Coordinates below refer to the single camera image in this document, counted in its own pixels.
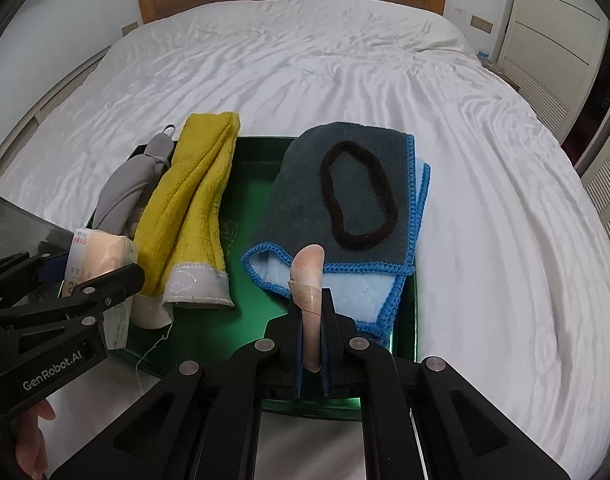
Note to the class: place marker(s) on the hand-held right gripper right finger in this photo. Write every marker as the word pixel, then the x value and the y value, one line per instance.
pixel 329 355

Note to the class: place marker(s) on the tissue packet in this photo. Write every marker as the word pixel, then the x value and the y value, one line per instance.
pixel 102 252

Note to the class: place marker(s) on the wooden nightstand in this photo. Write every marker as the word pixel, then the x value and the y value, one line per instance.
pixel 491 62

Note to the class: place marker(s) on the grey umbrella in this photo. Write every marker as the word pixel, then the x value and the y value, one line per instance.
pixel 127 180

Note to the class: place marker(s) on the wall switch plate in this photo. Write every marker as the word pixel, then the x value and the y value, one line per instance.
pixel 481 23
pixel 130 28

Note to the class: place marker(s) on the green tray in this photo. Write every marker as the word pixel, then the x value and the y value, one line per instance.
pixel 255 185

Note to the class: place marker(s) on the dark grey panel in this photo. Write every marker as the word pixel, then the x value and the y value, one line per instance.
pixel 20 225

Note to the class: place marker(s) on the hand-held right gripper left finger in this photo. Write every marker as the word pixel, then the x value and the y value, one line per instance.
pixel 298 360

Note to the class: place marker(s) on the grey towel with blue trim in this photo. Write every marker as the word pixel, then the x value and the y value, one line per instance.
pixel 295 195

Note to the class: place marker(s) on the person's left hand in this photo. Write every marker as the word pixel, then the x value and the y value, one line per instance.
pixel 32 440

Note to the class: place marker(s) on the beige adhesive bandage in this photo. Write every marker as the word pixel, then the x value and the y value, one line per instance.
pixel 307 280

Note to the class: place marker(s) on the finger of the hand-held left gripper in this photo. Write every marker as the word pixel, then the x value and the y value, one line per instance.
pixel 52 266
pixel 110 285

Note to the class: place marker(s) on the bed with white sheet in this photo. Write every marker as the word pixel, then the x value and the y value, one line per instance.
pixel 335 70

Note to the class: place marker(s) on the white wardrobe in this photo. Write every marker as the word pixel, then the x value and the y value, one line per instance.
pixel 560 25

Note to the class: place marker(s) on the yellow towel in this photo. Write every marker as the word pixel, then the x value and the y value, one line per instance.
pixel 190 200

